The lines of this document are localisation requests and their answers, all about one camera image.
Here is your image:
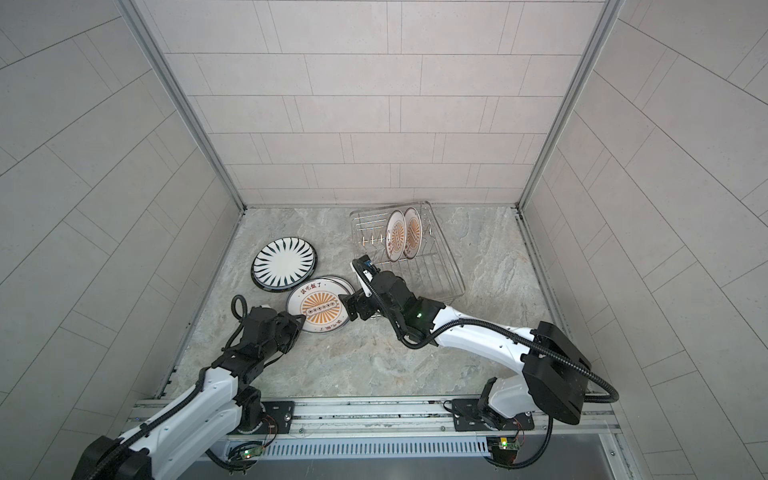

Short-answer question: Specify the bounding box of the aluminium corner post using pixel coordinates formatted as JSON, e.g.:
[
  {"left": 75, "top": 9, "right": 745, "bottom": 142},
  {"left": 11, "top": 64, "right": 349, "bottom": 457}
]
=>
[
  {"left": 517, "top": 0, "right": 623, "bottom": 212},
  {"left": 115, "top": 0, "right": 247, "bottom": 213}
]

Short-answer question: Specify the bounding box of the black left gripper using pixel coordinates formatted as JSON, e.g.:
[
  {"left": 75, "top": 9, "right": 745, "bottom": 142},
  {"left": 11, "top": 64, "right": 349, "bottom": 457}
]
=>
[{"left": 259, "top": 311, "right": 310, "bottom": 362}]

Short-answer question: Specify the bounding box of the green circuit board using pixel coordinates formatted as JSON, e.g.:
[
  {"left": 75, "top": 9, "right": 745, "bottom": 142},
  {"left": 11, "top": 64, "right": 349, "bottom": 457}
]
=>
[
  {"left": 227, "top": 441, "right": 265, "bottom": 468},
  {"left": 486, "top": 437, "right": 521, "bottom": 466}
]

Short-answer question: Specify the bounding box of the white plate orange sunburst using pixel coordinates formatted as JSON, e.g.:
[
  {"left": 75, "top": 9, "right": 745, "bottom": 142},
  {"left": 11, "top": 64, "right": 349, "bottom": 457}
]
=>
[{"left": 385, "top": 210, "right": 406, "bottom": 262}]

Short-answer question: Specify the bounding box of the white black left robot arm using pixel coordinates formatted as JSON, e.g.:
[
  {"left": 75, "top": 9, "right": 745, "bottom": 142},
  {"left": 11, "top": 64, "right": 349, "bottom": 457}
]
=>
[{"left": 72, "top": 307, "right": 306, "bottom": 479}]

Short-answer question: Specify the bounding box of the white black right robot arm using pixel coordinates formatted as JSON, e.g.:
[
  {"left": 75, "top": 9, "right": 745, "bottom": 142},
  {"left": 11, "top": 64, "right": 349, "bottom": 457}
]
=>
[{"left": 342, "top": 261, "right": 591, "bottom": 428}]

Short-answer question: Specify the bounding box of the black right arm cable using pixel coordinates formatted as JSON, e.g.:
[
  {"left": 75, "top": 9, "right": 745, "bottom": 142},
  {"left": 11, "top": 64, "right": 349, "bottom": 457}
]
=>
[{"left": 371, "top": 281, "right": 620, "bottom": 470}]

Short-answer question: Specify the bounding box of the large orange sunburst plate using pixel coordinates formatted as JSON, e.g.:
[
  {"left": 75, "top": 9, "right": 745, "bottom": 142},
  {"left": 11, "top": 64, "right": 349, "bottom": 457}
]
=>
[{"left": 286, "top": 277, "right": 349, "bottom": 333}]

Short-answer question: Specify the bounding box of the right green circuit board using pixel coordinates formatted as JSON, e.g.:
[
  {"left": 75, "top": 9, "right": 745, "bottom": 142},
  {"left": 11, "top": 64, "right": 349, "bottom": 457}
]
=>
[{"left": 486, "top": 437, "right": 521, "bottom": 466}]

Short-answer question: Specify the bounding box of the aluminium corner post right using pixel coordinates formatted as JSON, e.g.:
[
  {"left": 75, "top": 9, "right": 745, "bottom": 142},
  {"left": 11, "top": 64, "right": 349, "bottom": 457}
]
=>
[{"left": 517, "top": 0, "right": 623, "bottom": 212}]

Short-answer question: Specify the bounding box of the metal wire dish rack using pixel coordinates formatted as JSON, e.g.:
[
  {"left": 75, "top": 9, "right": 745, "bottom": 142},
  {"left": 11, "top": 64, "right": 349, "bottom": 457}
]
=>
[{"left": 349, "top": 201, "right": 466, "bottom": 304}]

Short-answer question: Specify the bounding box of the left green circuit board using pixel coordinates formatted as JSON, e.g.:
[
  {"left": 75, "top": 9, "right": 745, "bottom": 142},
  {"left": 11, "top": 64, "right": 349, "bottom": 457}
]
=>
[{"left": 227, "top": 441, "right": 265, "bottom": 468}]

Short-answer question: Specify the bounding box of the white blue leaf plate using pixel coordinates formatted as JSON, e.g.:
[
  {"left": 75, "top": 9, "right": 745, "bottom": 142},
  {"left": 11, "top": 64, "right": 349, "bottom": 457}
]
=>
[{"left": 250, "top": 237, "right": 317, "bottom": 292}]

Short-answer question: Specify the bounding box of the large red characters plate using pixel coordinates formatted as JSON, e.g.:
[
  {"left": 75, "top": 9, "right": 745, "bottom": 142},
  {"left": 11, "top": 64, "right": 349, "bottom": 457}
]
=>
[{"left": 322, "top": 275, "right": 356, "bottom": 296}]

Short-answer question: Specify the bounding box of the white slotted vent strip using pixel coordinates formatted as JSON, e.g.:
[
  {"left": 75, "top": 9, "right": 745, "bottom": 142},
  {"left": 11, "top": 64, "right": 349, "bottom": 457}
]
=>
[{"left": 259, "top": 436, "right": 490, "bottom": 460}]

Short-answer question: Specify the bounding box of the aluminium corner post left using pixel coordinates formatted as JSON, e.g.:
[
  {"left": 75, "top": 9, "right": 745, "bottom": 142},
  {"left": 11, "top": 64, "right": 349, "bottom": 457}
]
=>
[{"left": 115, "top": 0, "right": 247, "bottom": 213}]

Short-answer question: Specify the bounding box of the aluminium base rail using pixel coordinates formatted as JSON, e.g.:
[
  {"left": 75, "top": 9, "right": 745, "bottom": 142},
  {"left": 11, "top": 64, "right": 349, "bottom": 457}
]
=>
[{"left": 128, "top": 392, "right": 619, "bottom": 439}]

